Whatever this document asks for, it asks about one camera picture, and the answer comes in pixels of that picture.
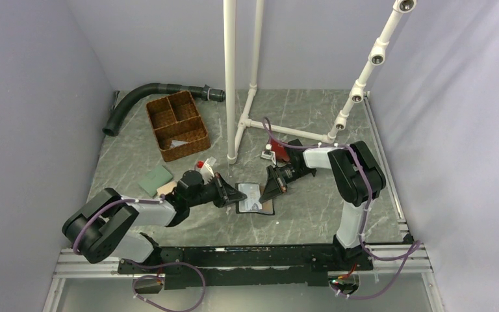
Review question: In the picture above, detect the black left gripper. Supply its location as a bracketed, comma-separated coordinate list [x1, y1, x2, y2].
[187, 172, 246, 207]

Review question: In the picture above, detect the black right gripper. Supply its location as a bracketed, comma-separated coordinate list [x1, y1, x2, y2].
[260, 164, 314, 203]

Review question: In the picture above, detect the black leather card holder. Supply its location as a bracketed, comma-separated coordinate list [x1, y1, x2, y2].
[235, 183, 275, 216]

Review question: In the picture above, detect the white card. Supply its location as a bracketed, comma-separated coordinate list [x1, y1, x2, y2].
[167, 140, 188, 150]

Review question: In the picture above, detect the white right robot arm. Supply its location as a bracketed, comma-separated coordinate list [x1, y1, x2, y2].
[259, 139, 387, 270]

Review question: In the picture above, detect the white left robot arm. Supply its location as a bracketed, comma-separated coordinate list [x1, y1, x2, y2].
[62, 170, 247, 273]

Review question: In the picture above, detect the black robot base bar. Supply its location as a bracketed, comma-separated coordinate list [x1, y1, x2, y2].
[118, 243, 374, 290]

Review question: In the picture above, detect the red leather card holder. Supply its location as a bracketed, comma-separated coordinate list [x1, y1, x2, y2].
[270, 140, 290, 164]

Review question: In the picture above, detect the beige snap card holder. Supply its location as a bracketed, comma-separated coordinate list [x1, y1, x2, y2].
[157, 181, 177, 196]

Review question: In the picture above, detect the brown wicker basket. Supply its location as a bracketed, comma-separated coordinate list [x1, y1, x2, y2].
[146, 91, 211, 162]

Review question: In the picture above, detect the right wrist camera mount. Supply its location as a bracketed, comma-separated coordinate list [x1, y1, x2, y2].
[261, 144, 276, 164]

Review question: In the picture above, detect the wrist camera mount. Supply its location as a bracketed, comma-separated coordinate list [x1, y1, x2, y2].
[261, 144, 276, 164]
[194, 157, 217, 183]

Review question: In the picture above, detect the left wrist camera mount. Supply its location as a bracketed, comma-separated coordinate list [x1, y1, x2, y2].
[194, 157, 217, 183]

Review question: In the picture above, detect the white PVC pipe frame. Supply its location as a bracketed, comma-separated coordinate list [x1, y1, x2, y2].
[223, 1, 418, 164]

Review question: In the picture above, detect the black corrugated hose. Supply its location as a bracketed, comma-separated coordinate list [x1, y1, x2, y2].
[102, 83, 227, 137]

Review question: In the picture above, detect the aluminium table edge rail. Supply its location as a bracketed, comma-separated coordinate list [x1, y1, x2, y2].
[363, 96, 411, 242]

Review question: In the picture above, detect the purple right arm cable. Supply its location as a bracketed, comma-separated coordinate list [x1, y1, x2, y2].
[262, 117, 425, 301]

